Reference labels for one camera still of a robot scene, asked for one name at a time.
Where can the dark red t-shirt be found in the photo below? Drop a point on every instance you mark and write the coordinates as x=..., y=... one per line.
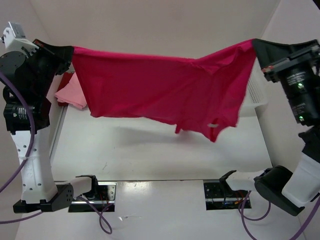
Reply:
x=64, y=81

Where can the light pink t-shirt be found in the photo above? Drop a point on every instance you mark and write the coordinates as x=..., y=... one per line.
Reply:
x=72, y=93

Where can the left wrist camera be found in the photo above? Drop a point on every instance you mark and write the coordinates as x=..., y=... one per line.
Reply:
x=13, y=35

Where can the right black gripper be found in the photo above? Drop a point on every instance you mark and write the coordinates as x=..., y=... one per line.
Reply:
x=269, y=54

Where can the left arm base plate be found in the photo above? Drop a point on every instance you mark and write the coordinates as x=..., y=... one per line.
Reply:
x=106, y=194

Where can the white plastic basket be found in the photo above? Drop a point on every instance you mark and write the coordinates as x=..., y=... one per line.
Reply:
x=255, y=94

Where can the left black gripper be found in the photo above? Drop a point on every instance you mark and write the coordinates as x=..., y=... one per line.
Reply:
x=64, y=53

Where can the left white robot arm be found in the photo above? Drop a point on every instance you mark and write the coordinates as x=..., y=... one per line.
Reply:
x=29, y=126

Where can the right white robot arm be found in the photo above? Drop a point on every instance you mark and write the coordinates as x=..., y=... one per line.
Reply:
x=290, y=191

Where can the magenta t-shirt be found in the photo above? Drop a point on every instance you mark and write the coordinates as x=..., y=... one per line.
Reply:
x=202, y=95

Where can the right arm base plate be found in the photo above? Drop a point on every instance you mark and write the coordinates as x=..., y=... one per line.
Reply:
x=216, y=199

